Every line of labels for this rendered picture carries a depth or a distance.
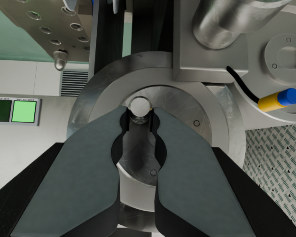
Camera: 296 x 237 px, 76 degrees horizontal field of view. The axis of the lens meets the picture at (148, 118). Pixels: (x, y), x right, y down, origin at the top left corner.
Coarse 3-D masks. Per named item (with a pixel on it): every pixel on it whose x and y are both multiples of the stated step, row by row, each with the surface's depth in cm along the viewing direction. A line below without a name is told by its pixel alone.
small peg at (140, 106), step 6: (138, 96) 11; (132, 102) 11; (138, 102) 11; (144, 102) 11; (150, 102) 11; (132, 108) 11; (138, 108) 11; (144, 108) 11; (150, 108) 11; (132, 114) 11; (138, 114) 11; (144, 114) 11; (132, 120) 13; (138, 120) 12; (144, 120) 12
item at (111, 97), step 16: (128, 80) 16; (144, 80) 16; (160, 80) 16; (112, 96) 15; (208, 96) 16; (96, 112) 15; (208, 112) 16; (224, 128) 15; (224, 144) 15; (128, 192) 14; (144, 192) 14; (144, 208) 14
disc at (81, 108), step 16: (112, 64) 16; (128, 64) 16; (144, 64) 16; (160, 64) 16; (96, 80) 16; (112, 80) 16; (80, 96) 16; (96, 96) 16; (224, 96) 16; (80, 112) 15; (224, 112) 16; (240, 112) 16; (240, 128) 16; (240, 144) 16; (240, 160) 16; (128, 208) 15; (128, 224) 14; (144, 224) 14
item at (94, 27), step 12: (96, 0) 18; (96, 12) 18; (108, 12) 23; (96, 24) 18; (108, 24) 23; (120, 24) 36; (96, 36) 17; (108, 36) 24; (120, 36) 37; (96, 48) 18; (108, 48) 24; (120, 48) 38; (96, 60) 18; (108, 60) 24; (96, 72) 18
